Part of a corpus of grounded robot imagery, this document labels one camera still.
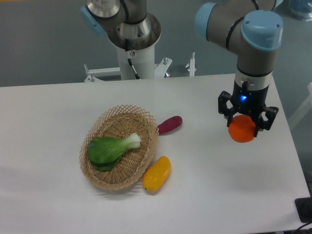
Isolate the white frame right edge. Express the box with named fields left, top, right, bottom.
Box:
left=288, top=82, right=312, bottom=130

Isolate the white table leg bracket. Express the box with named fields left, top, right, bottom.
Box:
left=185, top=52, right=197, bottom=77

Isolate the woven wicker basket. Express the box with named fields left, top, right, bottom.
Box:
left=79, top=105, right=158, bottom=190

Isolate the yellow mango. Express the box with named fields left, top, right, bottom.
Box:
left=142, top=156, right=171, bottom=193

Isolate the purple sweet potato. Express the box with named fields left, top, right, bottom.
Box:
left=157, top=116, right=183, bottom=135

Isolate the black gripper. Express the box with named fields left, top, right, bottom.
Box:
left=218, top=81, right=279, bottom=137

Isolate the green bok choy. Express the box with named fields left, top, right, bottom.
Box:
left=86, top=133, right=141, bottom=172

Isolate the blue object top right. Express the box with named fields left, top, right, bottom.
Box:
left=288, top=0, right=312, bottom=21

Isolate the black device at edge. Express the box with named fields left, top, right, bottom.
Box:
left=294, top=197, right=312, bottom=223

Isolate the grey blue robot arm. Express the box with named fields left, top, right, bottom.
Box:
left=80, top=0, right=283, bottom=136

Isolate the orange fruit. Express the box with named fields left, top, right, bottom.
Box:
left=228, top=115, right=255, bottom=143

